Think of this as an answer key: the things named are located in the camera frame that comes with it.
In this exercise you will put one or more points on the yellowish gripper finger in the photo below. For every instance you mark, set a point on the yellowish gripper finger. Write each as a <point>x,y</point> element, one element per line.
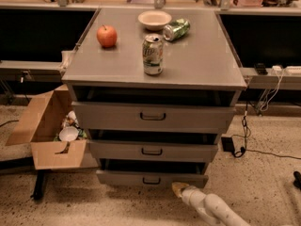
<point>178,188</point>

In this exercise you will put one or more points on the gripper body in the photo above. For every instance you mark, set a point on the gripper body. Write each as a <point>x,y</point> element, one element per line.
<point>189,194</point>

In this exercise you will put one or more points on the grey bottom drawer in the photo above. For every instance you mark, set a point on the grey bottom drawer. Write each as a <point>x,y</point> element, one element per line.
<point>117,172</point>

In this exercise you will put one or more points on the grey drawer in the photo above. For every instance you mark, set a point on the grey drawer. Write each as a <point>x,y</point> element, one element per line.
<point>117,172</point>
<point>154,146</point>
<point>153,118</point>

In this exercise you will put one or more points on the grey middle drawer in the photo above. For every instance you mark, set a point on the grey middle drawer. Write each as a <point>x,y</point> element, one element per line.
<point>154,146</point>

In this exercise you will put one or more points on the grey drawer cabinet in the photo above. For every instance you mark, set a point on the grey drawer cabinet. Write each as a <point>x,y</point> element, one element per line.
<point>199,68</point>

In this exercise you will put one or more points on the grey top drawer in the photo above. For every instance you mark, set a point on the grey top drawer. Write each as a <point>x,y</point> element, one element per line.
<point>153,118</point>

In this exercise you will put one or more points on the black power adapter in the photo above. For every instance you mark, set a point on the black power adapter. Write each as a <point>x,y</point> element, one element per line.
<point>227,144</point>

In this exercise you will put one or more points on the black object at right edge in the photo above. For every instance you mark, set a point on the black object at right edge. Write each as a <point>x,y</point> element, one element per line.
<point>297,180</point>

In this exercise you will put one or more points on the white cup in box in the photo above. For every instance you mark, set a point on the white cup in box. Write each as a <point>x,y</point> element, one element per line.
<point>68,134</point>

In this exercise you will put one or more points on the black table leg foot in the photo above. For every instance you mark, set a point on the black table leg foot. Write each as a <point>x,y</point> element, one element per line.
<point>40,185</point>

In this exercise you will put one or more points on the upright green soda can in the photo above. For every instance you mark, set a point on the upright green soda can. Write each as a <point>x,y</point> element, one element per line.
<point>152,53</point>

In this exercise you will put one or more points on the cardboard box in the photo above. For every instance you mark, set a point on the cardboard box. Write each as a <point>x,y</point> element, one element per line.
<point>38,126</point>

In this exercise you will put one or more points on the white power strip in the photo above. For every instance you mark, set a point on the white power strip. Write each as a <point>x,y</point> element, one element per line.
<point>289,70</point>

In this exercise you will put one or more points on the lying green soda can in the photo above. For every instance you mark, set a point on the lying green soda can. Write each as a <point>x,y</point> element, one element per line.
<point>176,29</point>

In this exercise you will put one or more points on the red apple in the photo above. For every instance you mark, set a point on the red apple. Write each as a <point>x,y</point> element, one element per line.
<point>107,36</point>

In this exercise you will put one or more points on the white bowl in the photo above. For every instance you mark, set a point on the white bowl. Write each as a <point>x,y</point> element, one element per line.
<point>154,20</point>

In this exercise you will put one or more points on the black device on rail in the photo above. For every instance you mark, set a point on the black device on rail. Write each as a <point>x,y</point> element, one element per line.
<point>260,69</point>

